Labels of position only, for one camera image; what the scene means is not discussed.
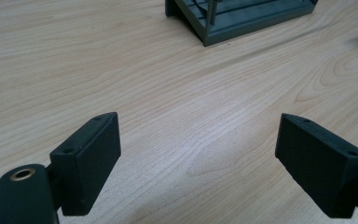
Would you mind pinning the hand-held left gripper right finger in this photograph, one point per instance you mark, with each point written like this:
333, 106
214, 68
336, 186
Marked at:
320, 168

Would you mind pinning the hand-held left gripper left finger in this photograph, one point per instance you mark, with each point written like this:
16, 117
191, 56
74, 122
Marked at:
87, 165

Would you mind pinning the grey plastic rack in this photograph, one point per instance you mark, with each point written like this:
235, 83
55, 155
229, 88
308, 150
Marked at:
230, 18

